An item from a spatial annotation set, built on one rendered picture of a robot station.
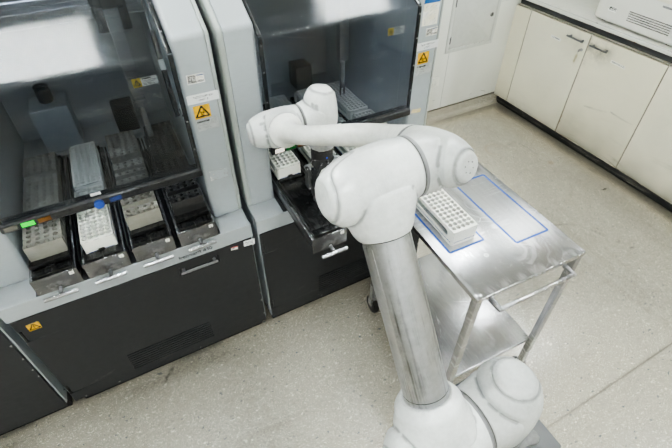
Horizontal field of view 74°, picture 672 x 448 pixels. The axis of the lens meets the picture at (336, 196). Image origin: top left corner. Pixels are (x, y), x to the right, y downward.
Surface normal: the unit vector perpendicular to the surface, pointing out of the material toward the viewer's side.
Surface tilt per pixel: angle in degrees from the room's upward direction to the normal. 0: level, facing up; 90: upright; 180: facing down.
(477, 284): 0
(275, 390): 0
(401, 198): 65
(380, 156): 10
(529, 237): 0
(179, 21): 29
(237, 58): 90
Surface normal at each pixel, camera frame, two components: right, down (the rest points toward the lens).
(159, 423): 0.00, -0.75
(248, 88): 0.47, 0.58
